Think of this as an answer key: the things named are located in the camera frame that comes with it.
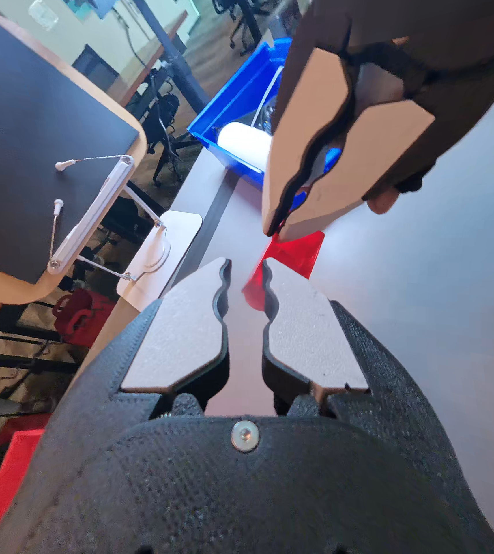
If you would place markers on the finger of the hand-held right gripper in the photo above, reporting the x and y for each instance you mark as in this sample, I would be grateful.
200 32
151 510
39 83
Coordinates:
368 160
307 121

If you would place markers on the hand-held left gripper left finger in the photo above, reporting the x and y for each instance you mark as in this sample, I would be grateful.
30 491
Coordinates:
173 342

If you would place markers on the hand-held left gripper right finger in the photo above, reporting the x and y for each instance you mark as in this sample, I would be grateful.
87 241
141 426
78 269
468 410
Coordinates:
312 342

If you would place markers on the blue storage bin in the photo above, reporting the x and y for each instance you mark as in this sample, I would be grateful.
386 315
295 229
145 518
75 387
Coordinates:
229 99

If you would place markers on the red plastic block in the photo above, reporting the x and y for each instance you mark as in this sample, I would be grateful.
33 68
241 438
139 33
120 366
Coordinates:
299 255

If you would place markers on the white cylinder roll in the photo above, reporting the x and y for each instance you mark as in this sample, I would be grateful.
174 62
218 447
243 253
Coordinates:
242 145

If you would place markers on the red floor basket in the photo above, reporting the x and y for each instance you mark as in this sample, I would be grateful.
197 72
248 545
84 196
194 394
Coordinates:
87 320

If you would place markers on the black office chair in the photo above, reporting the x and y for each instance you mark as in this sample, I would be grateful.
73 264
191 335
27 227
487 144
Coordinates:
164 125

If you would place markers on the black light stand pole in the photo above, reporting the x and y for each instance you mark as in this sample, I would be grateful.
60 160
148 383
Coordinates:
173 56

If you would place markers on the wooden desk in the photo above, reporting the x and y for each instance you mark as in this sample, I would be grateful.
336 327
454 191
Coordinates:
147 58

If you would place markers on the black board book stand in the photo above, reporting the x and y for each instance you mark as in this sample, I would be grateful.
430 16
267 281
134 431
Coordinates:
35 151

